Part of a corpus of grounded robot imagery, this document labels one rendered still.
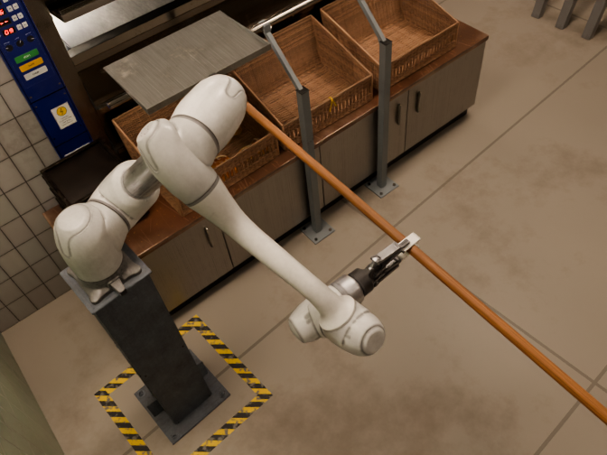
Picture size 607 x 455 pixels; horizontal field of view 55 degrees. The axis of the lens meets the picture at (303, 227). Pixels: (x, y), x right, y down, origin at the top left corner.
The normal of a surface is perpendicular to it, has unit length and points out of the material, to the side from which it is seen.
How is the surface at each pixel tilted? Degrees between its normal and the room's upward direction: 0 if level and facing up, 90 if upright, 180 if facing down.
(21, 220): 90
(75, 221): 6
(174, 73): 3
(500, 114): 0
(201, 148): 57
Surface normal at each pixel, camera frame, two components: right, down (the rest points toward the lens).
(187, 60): -0.06, -0.59
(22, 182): 0.62, 0.58
